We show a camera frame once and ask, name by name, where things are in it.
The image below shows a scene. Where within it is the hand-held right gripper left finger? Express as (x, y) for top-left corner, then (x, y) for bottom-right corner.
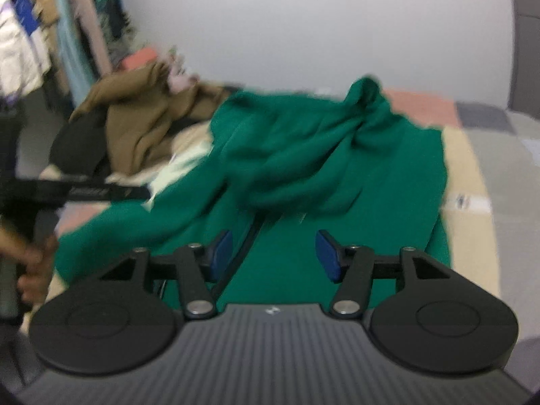
(99, 230), (234, 320)

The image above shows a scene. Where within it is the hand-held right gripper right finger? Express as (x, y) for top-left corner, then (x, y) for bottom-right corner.
(316, 230), (454, 320)

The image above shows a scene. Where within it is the green hoodie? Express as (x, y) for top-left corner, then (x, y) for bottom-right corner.
(55, 77), (453, 318)

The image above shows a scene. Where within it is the person's left hand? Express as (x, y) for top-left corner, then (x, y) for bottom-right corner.
(16, 235), (60, 306)

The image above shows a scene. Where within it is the black garment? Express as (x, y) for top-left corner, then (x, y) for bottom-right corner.
(50, 112), (111, 178)

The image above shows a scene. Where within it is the brown garment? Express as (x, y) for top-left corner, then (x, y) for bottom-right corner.
(70, 60), (237, 177)

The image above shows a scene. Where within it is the white hanging garment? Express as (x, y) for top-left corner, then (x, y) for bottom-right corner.
(0, 0), (52, 99)

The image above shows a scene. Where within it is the light blue hanging garment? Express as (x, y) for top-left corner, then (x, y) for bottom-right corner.
(48, 0), (97, 108)

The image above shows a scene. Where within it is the white fabric label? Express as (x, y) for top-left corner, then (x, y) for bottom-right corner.
(452, 194), (492, 212)

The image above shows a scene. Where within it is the salmon pink folded cloth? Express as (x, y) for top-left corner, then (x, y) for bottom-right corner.
(120, 48), (160, 72)

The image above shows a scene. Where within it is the patchwork blanket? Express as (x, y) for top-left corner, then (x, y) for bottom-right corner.
(40, 84), (540, 391)

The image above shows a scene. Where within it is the pale pink floral cloth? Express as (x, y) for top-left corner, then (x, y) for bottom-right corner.
(166, 46), (200, 94)

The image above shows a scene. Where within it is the pink beige hanging garment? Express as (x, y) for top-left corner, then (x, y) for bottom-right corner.
(69, 0), (114, 77)

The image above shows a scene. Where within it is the dark teal patterned garment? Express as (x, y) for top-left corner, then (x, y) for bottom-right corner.
(90, 0), (136, 49)

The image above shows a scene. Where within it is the grey door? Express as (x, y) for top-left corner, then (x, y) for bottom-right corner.
(507, 0), (540, 122)

